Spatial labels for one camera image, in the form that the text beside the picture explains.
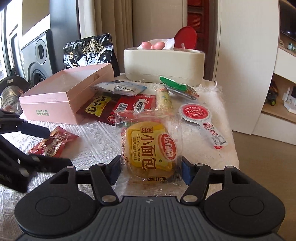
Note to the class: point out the dark red yellow snack pouch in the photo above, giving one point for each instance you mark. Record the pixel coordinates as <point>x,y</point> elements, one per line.
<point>100,108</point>

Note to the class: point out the pink cardboard box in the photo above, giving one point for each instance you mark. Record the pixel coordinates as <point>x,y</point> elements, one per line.
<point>58,98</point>

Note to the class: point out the toy tractor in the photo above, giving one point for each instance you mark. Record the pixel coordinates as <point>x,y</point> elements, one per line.
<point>272,94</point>

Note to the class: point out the blue seaweed snack packet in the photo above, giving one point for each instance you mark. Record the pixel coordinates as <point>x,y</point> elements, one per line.
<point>120,87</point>

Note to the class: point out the rice cracker stick packet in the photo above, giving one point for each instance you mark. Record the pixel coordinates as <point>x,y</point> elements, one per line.
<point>163,100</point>

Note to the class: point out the red green sausage packet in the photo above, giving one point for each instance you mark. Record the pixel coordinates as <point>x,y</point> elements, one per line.
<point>136,104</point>

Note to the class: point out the pink bow ornament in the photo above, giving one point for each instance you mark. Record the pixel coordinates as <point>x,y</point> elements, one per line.
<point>149,46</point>

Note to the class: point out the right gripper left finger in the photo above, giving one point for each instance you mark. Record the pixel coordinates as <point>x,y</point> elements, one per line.
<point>103,177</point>

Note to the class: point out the cream tissue box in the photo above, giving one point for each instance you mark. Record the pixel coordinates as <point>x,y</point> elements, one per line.
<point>183,66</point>

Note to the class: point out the grey washing machine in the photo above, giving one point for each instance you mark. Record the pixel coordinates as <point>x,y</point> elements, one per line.
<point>38,58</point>

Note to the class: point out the yellow small bread packet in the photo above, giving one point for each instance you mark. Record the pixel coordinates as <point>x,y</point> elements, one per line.
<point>151,144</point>

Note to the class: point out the red round paddle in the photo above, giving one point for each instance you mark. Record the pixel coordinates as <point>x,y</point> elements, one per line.
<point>187,36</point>

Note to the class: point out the white textured tablecloth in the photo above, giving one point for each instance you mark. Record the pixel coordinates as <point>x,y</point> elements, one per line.
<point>100,143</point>

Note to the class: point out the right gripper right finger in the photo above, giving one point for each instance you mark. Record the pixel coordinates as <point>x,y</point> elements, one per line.
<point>196,177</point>

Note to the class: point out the black plum snack bag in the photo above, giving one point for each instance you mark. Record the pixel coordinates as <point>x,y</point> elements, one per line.
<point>90,51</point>

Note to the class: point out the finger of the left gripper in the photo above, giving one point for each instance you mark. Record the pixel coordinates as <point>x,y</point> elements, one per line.
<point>41,163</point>
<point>12,123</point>

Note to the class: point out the red round jelly cup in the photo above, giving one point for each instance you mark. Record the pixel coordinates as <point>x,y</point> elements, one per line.
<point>199,114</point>

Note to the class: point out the green edged nut bar packet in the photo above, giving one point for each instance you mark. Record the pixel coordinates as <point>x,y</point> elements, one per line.
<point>179,88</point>

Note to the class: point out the small red snack packet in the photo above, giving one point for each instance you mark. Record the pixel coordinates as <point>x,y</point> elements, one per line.
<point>54,145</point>

